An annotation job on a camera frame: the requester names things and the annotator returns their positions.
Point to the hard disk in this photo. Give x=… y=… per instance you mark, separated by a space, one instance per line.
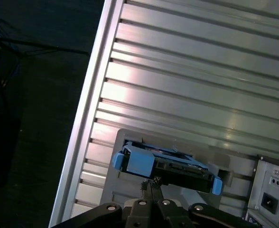
x=139 y=164

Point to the black PC case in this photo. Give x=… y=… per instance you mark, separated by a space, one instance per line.
x=248 y=219

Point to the grey power supply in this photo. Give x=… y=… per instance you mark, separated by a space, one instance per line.
x=270 y=187

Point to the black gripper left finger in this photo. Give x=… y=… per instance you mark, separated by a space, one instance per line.
x=139 y=213

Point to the grey parts rack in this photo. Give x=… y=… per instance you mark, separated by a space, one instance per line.
x=201 y=152

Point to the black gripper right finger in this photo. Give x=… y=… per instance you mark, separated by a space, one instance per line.
x=170 y=213

